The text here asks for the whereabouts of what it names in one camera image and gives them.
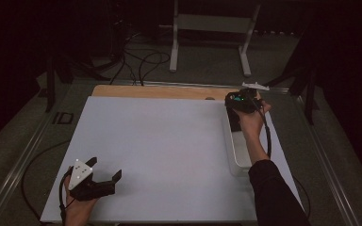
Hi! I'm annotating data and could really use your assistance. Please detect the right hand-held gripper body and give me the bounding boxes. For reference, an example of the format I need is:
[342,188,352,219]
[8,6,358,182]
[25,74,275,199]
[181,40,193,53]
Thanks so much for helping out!
[224,82,271,114]

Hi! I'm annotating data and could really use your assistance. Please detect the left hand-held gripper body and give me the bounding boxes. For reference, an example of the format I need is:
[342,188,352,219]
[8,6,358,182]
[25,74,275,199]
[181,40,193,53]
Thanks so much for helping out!
[68,158,117,202]

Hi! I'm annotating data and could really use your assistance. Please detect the black phone case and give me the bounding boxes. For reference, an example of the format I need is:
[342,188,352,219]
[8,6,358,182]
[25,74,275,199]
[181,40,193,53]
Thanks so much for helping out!
[227,107,242,132]

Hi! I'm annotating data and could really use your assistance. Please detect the white plastic bin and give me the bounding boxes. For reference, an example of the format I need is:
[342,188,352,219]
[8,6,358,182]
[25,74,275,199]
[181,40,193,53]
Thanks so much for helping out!
[222,102,267,177]

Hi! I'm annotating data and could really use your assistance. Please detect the person's right hand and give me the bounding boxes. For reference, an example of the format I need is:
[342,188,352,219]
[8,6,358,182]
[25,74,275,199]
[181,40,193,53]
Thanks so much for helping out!
[237,100,272,139]

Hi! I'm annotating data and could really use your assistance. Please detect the person's left hand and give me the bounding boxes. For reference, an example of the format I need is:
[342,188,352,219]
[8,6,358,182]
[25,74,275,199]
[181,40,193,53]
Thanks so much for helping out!
[63,182,99,226]

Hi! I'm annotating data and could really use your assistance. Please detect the black stand leg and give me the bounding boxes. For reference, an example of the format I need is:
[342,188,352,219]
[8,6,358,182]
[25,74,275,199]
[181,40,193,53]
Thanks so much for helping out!
[290,62,320,126]
[45,53,74,113]

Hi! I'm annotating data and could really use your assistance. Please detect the white metal stand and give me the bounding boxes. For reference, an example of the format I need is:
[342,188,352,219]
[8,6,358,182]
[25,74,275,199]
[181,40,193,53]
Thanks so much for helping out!
[169,0,262,78]

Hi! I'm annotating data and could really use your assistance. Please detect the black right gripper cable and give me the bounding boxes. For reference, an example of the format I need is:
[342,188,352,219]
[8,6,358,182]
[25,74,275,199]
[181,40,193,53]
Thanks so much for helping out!
[257,100,311,220]

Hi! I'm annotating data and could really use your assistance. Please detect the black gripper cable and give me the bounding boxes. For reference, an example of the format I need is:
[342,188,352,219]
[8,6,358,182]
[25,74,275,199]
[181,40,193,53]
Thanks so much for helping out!
[257,100,311,220]
[21,139,74,226]

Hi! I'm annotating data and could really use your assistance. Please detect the black rectangular floor bracket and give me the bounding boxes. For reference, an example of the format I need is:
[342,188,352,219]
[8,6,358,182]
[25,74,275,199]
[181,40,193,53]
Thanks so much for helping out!
[52,111,74,125]

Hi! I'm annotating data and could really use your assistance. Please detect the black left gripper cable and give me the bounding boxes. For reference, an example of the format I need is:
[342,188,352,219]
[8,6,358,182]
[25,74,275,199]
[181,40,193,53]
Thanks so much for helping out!
[21,139,74,226]

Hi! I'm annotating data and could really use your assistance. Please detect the black floor cables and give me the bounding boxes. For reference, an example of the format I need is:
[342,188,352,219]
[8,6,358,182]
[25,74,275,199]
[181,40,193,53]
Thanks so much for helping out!
[107,31,172,87]

